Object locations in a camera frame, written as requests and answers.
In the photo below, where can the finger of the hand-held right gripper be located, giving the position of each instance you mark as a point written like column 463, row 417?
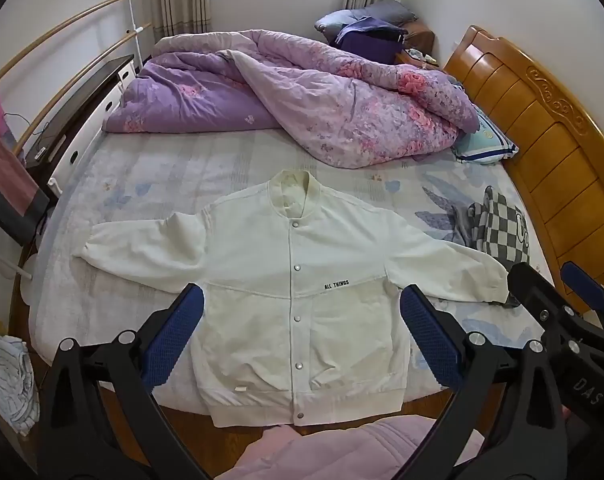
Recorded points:
column 534, row 290
column 582, row 282

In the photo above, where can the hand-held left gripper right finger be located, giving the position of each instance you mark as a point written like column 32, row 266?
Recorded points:
column 429, row 335

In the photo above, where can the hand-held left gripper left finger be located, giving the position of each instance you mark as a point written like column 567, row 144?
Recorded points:
column 174, row 335

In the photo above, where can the white button-up jacket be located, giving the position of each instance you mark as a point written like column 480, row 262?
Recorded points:
column 262, row 270

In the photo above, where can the black and white checkered cloth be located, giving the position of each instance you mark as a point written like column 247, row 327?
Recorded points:
column 497, row 220

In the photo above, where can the person's pink padded clothing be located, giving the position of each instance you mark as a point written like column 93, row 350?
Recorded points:
column 332, row 452

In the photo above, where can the blue and white pillow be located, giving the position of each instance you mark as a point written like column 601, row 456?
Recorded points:
column 484, row 140

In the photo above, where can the wooden bed headboard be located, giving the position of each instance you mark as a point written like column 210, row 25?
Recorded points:
column 542, row 125

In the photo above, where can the striped white cloth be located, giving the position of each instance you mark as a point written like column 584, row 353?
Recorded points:
column 9, row 385

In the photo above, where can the white rack pole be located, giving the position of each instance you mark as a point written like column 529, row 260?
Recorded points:
column 135, row 30
column 6, row 262

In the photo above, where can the dark grey cloth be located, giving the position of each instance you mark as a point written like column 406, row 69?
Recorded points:
column 16, row 220

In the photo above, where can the white drawer cabinet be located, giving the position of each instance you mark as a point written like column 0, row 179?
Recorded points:
column 89, row 140

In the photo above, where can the pink towel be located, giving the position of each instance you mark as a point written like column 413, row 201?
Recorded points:
column 6, row 160

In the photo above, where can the purple floral quilt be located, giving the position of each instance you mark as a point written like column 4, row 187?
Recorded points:
column 332, row 110

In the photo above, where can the black and white dresser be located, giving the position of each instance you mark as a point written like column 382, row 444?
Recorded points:
column 76, row 110

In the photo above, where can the wooden nightstand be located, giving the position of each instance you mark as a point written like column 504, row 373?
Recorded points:
column 417, row 59

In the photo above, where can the wooden rack rod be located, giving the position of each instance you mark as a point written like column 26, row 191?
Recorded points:
column 76, row 80
column 56, row 35

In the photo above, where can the brown chair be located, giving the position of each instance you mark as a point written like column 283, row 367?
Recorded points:
column 419, row 35

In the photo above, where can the dark purple cloth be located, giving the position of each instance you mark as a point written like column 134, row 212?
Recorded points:
column 372, row 45

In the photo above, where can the grey-blue pillow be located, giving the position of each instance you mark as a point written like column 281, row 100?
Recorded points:
column 342, row 17

